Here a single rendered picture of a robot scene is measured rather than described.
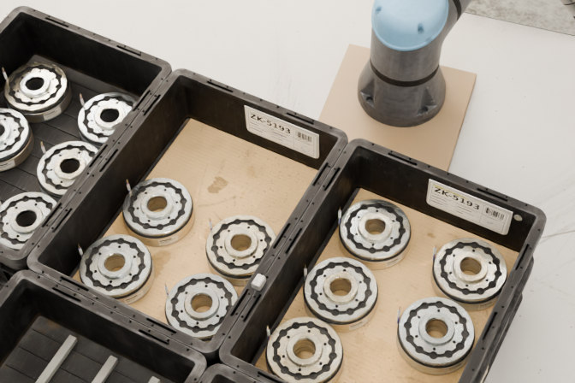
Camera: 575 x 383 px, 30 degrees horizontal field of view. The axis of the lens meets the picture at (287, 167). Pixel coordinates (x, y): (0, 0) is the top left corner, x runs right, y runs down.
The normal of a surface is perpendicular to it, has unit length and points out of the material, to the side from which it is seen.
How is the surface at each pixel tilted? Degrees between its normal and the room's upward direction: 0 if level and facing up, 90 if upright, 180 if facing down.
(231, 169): 0
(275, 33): 0
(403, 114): 72
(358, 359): 0
